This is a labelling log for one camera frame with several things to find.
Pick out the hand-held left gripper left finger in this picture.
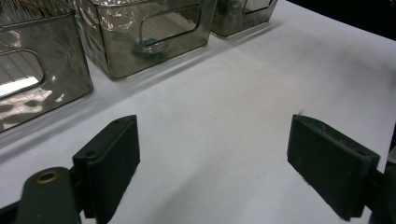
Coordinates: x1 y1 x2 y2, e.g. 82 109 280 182
72 114 141 224

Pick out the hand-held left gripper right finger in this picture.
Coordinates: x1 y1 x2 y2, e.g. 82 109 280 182
287 113 381 222

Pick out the smoky clear plastic bin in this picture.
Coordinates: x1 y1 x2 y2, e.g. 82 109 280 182
73 0 219 80
0 0 94 134
211 0 279 37

